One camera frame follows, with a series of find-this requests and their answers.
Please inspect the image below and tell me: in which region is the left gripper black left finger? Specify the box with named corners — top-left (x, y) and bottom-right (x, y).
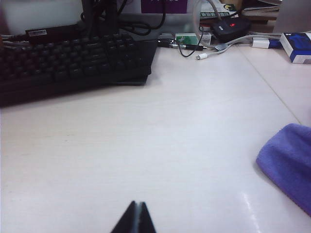
top-left (110, 200), bottom-right (140, 233)

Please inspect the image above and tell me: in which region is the grey desk divider panel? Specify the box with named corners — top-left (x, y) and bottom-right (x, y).
top-left (273, 0), bottom-right (311, 34)

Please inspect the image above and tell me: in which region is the white box purple label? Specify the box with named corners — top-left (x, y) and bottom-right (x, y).
top-left (116, 0), bottom-right (195, 15)

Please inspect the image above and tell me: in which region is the thick white cable loop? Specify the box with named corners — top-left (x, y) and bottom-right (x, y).
top-left (192, 0), bottom-right (222, 33)

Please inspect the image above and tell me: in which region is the small green box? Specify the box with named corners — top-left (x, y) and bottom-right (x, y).
top-left (174, 33), bottom-right (212, 47)

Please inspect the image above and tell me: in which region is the wooden shelf frame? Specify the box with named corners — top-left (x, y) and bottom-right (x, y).
top-left (242, 6), bottom-right (280, 24)

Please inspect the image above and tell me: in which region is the black pen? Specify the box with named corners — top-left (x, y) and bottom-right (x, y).
top-left (157, 38), bottom-right (207, 51)

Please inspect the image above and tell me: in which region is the black device red light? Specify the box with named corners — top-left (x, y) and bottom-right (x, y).
top-left (209, 18), bottom-right (253, 42)

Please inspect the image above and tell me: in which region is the black adapter white label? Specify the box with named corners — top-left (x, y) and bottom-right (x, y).
top-left (25, 23), bottom-right (82, 44)

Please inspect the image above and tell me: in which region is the grey cable adapter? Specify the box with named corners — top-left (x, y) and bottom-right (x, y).
top-left (214, 43), bottom-right (229, 53)

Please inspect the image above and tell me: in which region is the black keyboard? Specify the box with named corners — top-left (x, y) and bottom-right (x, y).
top-left (0, 33), bottom-right (159, 109)

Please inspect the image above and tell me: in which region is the thin black looped cable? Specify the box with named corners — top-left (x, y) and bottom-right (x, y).
top-left (178, 25), bottom-right (204, 58)

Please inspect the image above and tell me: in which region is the green cover book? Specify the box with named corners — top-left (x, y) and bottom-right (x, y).
top-left (199, 2), bottom-right (242, 19)

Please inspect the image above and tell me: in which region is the purple cloth rag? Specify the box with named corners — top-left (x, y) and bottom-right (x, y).
top-left (256, 123), bottom-right (311, 218)

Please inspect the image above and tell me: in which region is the white rectangular adapter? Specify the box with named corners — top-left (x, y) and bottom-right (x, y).
top-left (251, 38), bottom-right (271, 50)

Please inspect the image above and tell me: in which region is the white cable small plug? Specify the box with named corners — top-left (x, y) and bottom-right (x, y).
top-left (195, 47), bottom-right (221, 61)

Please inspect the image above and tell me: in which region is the blue and white box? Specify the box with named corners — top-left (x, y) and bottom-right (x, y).
top-left (278, 32), bottom-right (311, 65)

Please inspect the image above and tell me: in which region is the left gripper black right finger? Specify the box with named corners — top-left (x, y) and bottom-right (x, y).
top-left (138, 201), bottom-right (157, 233)

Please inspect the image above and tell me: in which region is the black cable tangle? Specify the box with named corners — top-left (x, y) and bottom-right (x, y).
top-left (80, 0), bottom-right (167, 37)

